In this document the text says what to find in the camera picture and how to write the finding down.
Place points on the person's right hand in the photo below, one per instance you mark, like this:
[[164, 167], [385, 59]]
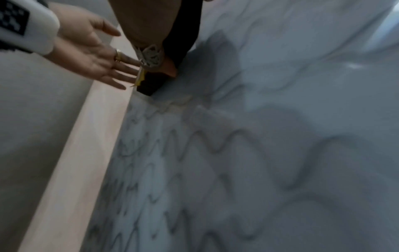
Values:
[[146, 29]]

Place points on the person's left hand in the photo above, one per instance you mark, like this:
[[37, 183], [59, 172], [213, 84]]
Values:
[[90, 51]]

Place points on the yellow and black whiteboard eraser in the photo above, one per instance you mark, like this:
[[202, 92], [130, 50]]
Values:
[[184, 37]]

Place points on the large scribbled whiteboard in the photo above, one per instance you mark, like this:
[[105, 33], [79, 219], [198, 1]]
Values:
[[265, 147]]

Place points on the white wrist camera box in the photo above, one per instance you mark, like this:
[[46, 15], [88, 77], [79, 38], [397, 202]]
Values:
[[25, 27]]

